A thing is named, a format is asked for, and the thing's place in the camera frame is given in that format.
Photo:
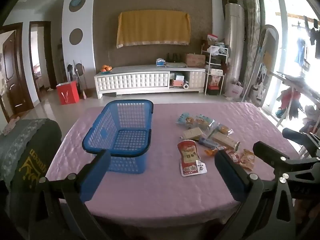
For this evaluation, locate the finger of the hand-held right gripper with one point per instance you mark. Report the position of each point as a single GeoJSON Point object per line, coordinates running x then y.
{"type": "Point", "coordinates": [302, 138]}
{"type": "Point", "coordinates": [272, 155]}

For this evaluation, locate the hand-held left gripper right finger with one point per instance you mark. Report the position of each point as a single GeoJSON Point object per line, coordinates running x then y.
{"type": "Point", "coordinates": [231, 175]}

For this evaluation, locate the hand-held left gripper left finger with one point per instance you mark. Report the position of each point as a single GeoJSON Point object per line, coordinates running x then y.
{"type": "Point", "coordinates": [96, 172]}

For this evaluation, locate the red snack packet clear window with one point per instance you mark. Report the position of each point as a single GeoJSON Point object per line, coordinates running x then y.
{"type": "Point", "coordinates": [233, 157]}

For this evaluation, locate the red and yellow snack packet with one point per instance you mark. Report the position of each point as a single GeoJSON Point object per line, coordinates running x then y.
{"type": "Point", "coordinates": [212, 151]}

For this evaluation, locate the long beige biscuit packet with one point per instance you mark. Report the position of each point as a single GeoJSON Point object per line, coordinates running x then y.
{"type": "Point", "coordinates": [225, 140]}

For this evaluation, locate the small clear blue packet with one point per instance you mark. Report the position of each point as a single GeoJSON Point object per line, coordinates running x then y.
{"type": "Point", "coordinates": [207, 142]}

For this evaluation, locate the red white pouch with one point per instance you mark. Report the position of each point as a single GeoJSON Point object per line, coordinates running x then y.
{"type": "Point", "coordinates": [190, 157]}

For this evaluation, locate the clear packet with orange snack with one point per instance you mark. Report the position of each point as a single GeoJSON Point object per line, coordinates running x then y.
{"type": "Point", "coordinates": [225, 129]}

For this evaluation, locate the blue plastic basket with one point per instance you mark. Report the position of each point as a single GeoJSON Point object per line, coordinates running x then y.
{"type": "Point", "coordinates": [130, 140]}

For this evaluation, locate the beige cracker packet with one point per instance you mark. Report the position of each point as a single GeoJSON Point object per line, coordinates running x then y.
{"type": "Point", "coordinates": [192, 133]}

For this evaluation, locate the blue white bread packet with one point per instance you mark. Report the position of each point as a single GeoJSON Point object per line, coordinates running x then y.
{"type": "Point", "coordinates": [203, 122]}
{"type": "Point", "coordinates": [186, 119]}

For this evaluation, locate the red garment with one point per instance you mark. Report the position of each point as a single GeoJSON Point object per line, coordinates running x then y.
{"type": "Point", "coordinates": [290, 100]}

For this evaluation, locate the white paper bag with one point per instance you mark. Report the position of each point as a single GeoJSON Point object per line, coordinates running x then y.
{"type": "Point", "coordinates": [233, 90]}

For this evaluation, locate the red paper bag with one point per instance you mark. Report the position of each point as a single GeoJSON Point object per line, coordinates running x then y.
{"type": "Point", "coordinates": [68, 93]}

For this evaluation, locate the broom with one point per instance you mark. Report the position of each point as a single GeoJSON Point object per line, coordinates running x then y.
{"type": "Point", "coordinates": [83, 87]}

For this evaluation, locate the chair with grey patterned cover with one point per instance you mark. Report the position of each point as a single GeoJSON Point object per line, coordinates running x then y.
{"type": "Point", "coordinates": [15, 142]}

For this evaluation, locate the white tufted television cabinet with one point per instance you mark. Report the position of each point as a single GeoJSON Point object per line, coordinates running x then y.
{"type": "Point", "coordinates": [130, 80]}

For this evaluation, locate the white metal shelf rack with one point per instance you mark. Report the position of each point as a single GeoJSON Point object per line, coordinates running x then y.
{"type": "Point", "coordinates": [215, 75]}

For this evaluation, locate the arched standing mirror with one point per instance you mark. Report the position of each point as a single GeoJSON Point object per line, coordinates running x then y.
{"type": "Point", "coordinates": [268, 42]}

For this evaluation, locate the plate of oranges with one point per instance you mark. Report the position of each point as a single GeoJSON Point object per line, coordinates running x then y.
{"type": "Point", "coordinates": [106, 68]}

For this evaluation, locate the hanging dark clothes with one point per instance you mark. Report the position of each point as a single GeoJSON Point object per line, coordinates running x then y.
{"type": "Point", "coordinates": [313, 35]}

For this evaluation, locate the pink box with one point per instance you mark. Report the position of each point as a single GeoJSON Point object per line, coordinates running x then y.
{"type": "Point", "coordinates": [177, 83]}

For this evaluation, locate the standing air conditioner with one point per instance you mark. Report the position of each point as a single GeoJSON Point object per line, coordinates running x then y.
{"type": "Point", "coordinates": [234, 50]}

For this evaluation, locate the patterned curtain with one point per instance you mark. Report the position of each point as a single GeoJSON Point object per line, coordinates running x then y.
{"type": "Point", "coordinates": [251, 30]}

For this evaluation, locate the cardboard box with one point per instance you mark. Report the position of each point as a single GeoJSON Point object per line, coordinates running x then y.
{"type": "Point", "coordinates": [195, 60]}

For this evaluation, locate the blue tissue box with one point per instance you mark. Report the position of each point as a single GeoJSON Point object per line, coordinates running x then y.
{"type": "Point", "coordinates": [160, 62]}

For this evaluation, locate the brown wooden door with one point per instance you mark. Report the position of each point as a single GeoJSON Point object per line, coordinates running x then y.
{"type": "Point", "coordinates": [11, 75]}

